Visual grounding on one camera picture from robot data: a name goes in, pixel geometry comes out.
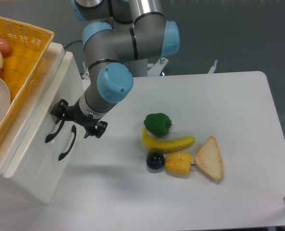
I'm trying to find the yellow woven basket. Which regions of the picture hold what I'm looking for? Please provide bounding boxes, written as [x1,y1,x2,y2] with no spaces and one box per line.
[0,16,54,138]

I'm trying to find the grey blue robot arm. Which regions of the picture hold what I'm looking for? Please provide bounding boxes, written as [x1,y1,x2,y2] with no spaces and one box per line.
[51,0,180,138]

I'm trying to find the triangular bread slice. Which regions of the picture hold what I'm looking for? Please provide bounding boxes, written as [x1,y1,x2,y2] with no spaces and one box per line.
[194,136,224,181]

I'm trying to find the black cable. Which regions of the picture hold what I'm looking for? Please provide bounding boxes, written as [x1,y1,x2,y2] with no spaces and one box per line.
[64,40,83,51]

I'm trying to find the green bell pepper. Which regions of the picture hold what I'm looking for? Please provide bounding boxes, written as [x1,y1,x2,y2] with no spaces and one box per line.
[143,113,172,138]

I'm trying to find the dark purple mangosteen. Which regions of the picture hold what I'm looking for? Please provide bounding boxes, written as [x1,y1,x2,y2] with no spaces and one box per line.
[146,152,165,173]

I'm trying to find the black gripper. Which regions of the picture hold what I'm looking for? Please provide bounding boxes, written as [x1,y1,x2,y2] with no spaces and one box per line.
[50,99,108,139]

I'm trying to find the yellow bell pepper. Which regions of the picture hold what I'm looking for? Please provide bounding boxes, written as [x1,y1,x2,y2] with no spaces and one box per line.
[165,153,193,175]

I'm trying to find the black bottom drawer handle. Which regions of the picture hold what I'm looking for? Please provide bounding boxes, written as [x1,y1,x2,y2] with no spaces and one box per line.
[58,125,77,161]

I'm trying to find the yellow banana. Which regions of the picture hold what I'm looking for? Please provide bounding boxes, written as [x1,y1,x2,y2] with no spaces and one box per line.
[142,128,195,154]

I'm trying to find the white drawer cabinet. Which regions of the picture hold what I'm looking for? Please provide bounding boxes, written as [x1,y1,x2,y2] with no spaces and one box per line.
[0,42,90,205]

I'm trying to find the black top drawer handle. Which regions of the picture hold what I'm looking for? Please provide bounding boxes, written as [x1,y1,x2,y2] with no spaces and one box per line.
[45,119,65,143]

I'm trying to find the black drawer handle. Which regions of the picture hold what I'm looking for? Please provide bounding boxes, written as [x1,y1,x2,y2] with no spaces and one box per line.
[58,125,77,161]
[45,119,65,143]

